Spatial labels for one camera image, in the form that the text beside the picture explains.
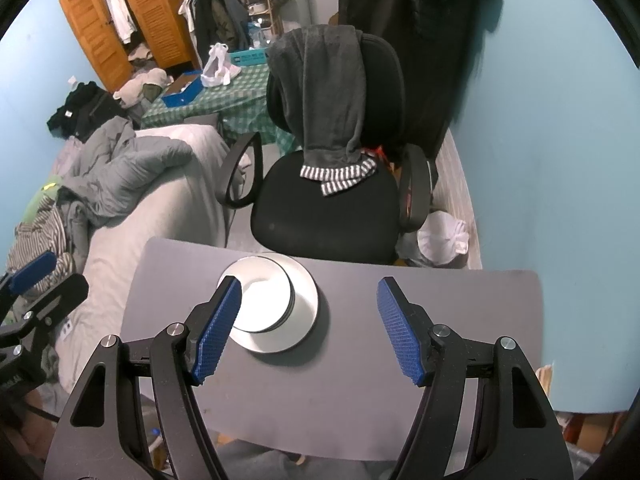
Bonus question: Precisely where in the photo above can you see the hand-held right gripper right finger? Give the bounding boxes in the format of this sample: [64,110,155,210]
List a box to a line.
[376,276,573,480]

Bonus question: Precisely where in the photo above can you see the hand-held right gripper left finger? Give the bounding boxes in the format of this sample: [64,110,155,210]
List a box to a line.
[44,276,244,480]

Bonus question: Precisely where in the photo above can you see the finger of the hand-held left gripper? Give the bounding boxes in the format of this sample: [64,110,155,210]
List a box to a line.
[22,274,90,333]
[7,251,58,295]

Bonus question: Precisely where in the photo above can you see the white plate black rim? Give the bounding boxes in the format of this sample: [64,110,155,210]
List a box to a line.
[217,255,320,355]

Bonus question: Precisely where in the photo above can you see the striped shirt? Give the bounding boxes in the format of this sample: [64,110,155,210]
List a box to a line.
[7,205,77,292]

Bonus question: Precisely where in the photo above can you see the bed with grey sheet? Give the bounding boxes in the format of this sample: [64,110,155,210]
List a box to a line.
[55,125,237,392]

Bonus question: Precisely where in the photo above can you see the green cloth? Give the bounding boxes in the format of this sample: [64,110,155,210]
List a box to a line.
[22,175,64,221]

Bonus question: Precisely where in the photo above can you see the white crumpled bag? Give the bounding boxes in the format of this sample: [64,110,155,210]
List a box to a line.
[415,210,471,266]

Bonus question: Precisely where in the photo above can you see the black office chair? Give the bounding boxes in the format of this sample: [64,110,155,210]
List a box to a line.
[216,25,432,266]

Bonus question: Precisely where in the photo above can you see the grey duvet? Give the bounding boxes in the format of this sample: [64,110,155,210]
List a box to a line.
[62,117,196,229]

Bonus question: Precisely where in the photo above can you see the beige clothing pile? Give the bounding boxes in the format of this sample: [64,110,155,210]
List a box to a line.
[114,67,174,107]

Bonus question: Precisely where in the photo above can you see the cardboard box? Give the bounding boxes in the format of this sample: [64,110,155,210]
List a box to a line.
[564,409,629,449]

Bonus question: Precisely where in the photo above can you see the blue flat box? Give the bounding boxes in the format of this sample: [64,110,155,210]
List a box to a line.
[161,72,206,109]

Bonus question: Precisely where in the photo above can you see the green checkered tablecloth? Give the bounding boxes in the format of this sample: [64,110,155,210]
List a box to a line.
[141,62,294,154]

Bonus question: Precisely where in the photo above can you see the dark grey striped-cuff sweatpants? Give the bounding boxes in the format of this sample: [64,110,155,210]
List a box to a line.
[270,25,379,197]

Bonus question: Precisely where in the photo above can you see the white plastic bag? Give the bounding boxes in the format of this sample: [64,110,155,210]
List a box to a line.
[201,43,241,87]

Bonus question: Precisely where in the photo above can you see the white hanging shirt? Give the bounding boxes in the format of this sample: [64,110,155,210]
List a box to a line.
[104,0,139,44]

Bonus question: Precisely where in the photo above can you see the blue and white carton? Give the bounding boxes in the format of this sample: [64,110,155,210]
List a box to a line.
[227,49,271,66]

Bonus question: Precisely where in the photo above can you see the wooden wardrobe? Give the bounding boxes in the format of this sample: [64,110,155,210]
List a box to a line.
[59,0,203,93]

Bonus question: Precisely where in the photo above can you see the black hanging jacket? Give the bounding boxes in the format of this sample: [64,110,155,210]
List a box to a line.
[337,0,496,161]

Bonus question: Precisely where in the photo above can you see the clear water bottle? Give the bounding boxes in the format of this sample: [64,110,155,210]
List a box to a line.
[248,22,271,51]

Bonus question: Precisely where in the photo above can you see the dark clothes on rack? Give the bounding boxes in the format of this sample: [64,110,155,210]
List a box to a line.
[180,0,251,69]

